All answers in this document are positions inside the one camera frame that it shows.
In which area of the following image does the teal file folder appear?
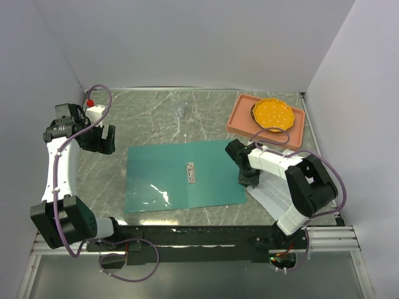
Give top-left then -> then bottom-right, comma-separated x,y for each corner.
124,140 -> 247,214

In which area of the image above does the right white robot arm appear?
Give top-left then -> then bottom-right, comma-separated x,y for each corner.
225,139 -> 339,249

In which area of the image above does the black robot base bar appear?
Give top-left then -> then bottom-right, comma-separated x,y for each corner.
87,225 -> 307,265

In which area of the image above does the pink rectangular tray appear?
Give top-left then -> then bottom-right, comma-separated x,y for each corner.
226,94 -> 305,150

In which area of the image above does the orange dotted plate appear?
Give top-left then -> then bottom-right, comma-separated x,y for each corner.
251,98 -> 295,133

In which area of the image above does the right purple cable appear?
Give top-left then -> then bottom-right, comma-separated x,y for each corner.
251,127 -> 349,275

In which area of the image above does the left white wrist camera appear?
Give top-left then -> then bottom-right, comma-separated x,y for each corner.
85,100 -> 106,125

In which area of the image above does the aluminium frame rail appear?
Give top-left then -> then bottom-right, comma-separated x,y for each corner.
16,226 -> 376,298

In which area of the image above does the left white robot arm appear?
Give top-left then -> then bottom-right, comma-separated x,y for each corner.
30,118 -> 123,250

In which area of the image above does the metal folder clip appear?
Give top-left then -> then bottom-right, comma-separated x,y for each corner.
186,162 -> 196,184

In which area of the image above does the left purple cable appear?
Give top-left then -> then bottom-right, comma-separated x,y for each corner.
52,83 -> 160,283

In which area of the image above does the purple cable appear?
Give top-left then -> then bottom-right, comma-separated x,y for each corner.
52,83 -> 160,283
251,127 -> 349,275

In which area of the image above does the printed paper sheet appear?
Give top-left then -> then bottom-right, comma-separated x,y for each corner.
246,171 -> 292,221

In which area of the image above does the clear glass cup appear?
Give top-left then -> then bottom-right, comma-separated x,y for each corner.
173,107 -> 185,120

